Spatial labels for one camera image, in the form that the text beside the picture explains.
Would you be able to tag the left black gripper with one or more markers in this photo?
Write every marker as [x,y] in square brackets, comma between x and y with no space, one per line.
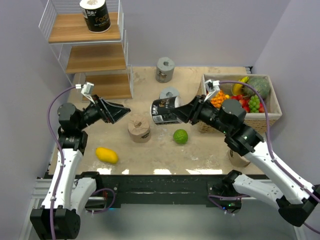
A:
[109,112]

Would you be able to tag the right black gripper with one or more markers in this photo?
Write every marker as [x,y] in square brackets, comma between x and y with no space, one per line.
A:
[196,106]

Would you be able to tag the black paper roll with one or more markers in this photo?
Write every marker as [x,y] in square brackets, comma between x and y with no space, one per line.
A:
[96,15]
[160,110]

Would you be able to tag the brown paper roll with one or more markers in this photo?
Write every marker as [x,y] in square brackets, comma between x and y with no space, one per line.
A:
[139,129]
[236,160]

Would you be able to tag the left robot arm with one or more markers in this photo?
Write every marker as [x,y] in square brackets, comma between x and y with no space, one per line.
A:
[59,215]

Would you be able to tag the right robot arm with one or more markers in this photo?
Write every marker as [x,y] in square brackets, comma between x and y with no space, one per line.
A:
[293,197]

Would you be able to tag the green lime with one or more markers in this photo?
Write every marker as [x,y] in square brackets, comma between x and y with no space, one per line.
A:
[180,136]

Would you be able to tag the near grey paper roll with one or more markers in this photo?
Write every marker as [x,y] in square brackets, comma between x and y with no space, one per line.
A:
[169,92]

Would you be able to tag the grey paper roll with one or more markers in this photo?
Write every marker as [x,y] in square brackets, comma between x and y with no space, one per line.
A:
[169,92]
[164,70]

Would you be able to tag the orange pineapple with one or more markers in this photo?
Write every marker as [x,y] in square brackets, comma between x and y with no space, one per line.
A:
[217,100]

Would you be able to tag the yellow mango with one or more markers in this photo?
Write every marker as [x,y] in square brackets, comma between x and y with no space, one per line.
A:
[106,155]

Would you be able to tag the far grey paper roll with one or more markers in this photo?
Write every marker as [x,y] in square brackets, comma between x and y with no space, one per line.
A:
[164,70]

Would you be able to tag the yellow banana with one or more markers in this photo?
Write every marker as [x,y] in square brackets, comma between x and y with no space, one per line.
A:
[237,88]

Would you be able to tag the red apples cluster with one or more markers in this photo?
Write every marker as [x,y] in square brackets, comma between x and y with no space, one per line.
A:
[244,103]

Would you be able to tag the green grapes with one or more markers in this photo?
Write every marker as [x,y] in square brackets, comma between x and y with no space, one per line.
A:
[254,104]

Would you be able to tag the wicker fruit basket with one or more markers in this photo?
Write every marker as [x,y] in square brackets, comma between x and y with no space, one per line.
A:
[255,120]

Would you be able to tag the green melon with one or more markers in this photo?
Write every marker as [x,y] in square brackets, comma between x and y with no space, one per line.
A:
[260,84]

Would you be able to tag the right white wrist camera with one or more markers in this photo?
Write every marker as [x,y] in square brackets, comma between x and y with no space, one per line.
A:
[212,87]

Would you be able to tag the white wire wooden shelf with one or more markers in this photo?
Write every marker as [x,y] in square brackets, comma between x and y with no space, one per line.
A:
[99,58]

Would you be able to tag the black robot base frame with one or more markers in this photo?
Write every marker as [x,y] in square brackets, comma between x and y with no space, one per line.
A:
[167,189]

